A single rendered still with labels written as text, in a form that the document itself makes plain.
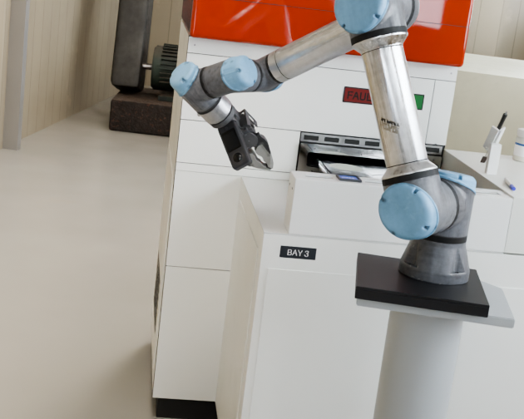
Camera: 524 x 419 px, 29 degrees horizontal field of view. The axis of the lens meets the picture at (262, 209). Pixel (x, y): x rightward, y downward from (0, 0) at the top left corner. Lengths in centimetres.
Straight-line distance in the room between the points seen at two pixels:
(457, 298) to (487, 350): 62
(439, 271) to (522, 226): 51
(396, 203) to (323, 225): 50
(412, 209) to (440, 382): 43
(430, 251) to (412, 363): 25
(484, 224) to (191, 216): 95
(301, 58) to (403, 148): 39
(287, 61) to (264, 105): 73
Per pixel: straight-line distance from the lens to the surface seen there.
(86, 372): 366
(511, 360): 275
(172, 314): 321
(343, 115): 310
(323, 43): 229
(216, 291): 319
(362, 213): 252
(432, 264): 218
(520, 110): 732
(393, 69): 207
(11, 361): 373
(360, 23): 206
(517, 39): 1104
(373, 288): 208
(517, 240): 265
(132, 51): 851
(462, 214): 217
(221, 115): 239
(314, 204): 249
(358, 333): 261
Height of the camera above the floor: 146
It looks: 14 degrees down
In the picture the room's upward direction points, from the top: 7 degrees clockwise
